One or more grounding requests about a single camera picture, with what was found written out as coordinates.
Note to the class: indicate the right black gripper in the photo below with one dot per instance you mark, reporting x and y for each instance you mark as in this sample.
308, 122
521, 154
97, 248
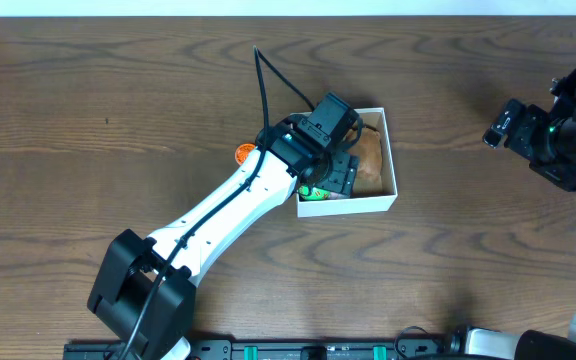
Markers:
533, 119

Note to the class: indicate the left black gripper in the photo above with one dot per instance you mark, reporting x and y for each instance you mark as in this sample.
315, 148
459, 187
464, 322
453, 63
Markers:
344, 176

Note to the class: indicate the brown plush teddy bear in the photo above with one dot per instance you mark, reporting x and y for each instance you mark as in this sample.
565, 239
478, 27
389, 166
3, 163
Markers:
368, 149

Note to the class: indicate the green ball with orange marks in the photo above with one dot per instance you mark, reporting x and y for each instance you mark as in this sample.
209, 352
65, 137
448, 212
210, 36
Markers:
307, 193

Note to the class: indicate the pink and white duck toy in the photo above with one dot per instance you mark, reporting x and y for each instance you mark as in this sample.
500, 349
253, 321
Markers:
338, 196

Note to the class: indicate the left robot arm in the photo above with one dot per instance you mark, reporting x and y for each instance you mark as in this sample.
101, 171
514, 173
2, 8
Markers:
146, 287

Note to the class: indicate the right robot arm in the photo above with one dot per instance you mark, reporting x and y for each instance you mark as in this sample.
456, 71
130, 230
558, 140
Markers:
470, 342

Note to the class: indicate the white open box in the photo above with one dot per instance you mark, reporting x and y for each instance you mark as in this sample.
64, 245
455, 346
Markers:
382, 200

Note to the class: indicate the orange round toy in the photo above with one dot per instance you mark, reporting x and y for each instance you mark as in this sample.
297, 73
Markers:
243, 151

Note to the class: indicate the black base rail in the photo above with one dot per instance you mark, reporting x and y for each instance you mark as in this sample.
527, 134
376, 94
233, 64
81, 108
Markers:
223, 349

